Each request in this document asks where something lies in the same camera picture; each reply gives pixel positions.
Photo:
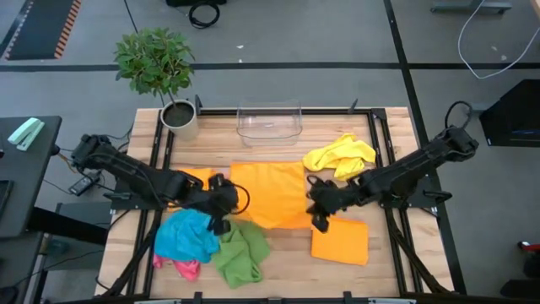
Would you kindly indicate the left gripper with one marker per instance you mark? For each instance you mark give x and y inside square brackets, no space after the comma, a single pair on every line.
[219,196]

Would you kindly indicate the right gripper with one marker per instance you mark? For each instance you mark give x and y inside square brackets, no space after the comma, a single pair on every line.
[331,196]

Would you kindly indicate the orange microfiber towel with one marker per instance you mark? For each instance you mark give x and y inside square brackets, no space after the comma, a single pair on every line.
[339,242]
[274,194]
[200,174]

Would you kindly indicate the yellow microfiber towel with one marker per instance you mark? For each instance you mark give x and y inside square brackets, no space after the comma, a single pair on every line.
[341,158]

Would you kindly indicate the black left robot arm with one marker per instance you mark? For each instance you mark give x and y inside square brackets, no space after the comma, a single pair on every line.
[126,173]

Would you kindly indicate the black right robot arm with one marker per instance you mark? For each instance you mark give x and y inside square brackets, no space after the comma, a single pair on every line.
[405,177]

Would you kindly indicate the green microfiber towel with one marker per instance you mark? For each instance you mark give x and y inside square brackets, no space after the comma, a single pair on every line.
[240,257]

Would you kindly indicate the blue microfiber towel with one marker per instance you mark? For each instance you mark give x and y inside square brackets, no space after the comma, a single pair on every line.
[185,236]

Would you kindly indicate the pink microfiber towel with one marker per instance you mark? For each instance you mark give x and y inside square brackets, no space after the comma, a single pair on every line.
[187,269]

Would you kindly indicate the clear plastic bin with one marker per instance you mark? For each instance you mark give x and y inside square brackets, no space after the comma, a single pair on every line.
[270,124]

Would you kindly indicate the white plant pot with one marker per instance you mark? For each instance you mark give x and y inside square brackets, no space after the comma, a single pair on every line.
[179,120]

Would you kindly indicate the black power adapter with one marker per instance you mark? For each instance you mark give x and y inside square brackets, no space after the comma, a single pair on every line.
[84,183]

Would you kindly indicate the black desk foot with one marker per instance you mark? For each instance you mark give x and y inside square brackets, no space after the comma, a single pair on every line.
[67,226]

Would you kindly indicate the green leafy plant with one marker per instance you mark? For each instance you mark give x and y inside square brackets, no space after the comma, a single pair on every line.
[154,61]

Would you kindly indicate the grey metal table foot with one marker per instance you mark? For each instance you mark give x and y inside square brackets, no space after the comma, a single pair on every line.
[474,109]
[468,6]

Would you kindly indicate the black side desk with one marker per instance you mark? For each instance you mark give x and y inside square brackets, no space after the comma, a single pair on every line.
[25,190]

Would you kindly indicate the red object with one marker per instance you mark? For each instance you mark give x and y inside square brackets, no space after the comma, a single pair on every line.
[529,246]

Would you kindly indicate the mint green stapler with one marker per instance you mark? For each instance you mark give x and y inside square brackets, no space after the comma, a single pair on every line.
[25,133]

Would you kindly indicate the black tablet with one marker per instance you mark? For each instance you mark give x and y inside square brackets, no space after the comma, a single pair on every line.
[4,198]

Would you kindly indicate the black cabinet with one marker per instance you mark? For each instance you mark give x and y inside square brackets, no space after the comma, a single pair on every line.
[514,114]

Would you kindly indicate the black box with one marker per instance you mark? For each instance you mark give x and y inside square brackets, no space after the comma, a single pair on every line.
[196,2]

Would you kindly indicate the black orange-striped floor mat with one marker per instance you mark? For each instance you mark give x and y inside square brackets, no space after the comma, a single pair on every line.
[40,27]

